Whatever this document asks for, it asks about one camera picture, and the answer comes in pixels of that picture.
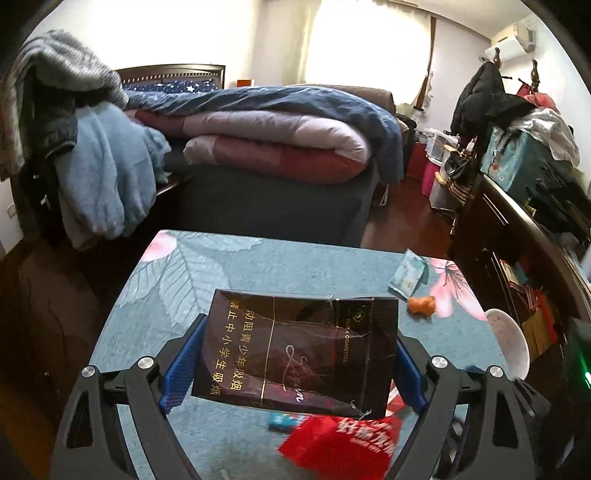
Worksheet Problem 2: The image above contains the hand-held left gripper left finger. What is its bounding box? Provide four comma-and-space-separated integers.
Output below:
53, 313, 208, 480

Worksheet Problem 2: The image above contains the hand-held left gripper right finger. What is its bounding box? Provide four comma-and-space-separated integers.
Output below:
383, 335, 541, 480

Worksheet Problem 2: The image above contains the dark cigarette carton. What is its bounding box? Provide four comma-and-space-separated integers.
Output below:
191, 289, 400, 420

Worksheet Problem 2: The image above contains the orange peel piece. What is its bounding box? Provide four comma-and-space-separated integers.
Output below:
407, 296, 437, 318

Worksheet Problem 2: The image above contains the light blue tissue packet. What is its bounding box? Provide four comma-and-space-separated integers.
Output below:
388, 249, 429, 302

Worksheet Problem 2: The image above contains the red snack packet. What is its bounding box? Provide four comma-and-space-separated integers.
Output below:
277, 414, 402, 480

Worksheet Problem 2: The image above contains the small blue wrapper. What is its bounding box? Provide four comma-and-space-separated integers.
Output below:
268, 413, 305, 432

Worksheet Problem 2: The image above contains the teal floral tablecloth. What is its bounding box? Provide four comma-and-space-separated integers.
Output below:
88, 229, 509, 480

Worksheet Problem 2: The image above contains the dark wooden cabinet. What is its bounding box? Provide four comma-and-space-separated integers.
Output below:
450, 175, 591, 370

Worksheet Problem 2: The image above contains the dark blue bed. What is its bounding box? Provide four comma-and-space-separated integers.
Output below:
178, 161, 380, 247

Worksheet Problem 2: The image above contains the pile of black clothes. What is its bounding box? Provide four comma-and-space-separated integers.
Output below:
526, 161, 591, 245

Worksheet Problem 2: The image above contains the pink container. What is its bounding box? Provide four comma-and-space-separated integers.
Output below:
420, 161, 441, 197

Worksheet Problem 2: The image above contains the light blue fleece blanket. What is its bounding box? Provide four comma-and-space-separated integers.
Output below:
58, 102, 171, 250

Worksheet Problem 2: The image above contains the red bag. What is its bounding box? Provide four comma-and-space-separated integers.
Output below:
406, 143, 430, 180

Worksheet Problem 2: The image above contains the black handbag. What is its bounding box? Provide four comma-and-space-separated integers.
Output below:
443, 150, 472, 180

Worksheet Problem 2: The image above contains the white plastic drawer unit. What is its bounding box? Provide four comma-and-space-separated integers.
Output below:
427, 130, 458, 162

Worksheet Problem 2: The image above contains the teal storage box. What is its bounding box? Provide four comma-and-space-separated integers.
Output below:
480, 127, 555, 195

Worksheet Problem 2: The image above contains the black suitcase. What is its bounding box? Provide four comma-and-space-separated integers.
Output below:
396, 113, 417, 176

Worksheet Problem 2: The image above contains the folded blue and pink quilt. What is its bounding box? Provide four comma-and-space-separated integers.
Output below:
124, 84, 404, 185

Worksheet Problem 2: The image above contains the white cloth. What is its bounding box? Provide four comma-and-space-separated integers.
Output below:
508, 108, 580, 162

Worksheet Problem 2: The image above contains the dark jacket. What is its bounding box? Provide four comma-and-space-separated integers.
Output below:
18, 92, 79, 155

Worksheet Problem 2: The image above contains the star print blue pillow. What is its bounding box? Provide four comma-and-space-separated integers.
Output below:
121, 79, 221, 93

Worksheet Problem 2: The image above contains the brown blanket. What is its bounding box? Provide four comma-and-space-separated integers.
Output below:
300, 84, 397, 116

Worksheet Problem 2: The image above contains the black coat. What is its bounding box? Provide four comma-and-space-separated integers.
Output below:
452, 62, 532, 139

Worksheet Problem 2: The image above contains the dark wooden headboard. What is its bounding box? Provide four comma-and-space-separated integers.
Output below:
115, 65, 227, 90

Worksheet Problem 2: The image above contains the red garment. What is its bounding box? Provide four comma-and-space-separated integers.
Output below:
517, 83, 557, 110

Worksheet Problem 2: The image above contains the grey fuzzy blanket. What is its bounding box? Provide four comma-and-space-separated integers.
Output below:
0, 30, 130, 181

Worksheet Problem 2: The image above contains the wooden coat rack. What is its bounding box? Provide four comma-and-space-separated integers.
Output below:
480, 46, 542, 93

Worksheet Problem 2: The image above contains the pale window curtain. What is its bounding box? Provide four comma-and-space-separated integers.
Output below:
302, 0, 437, 107

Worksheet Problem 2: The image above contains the white air conditioner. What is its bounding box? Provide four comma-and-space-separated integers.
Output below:
485, 18, 536, 63

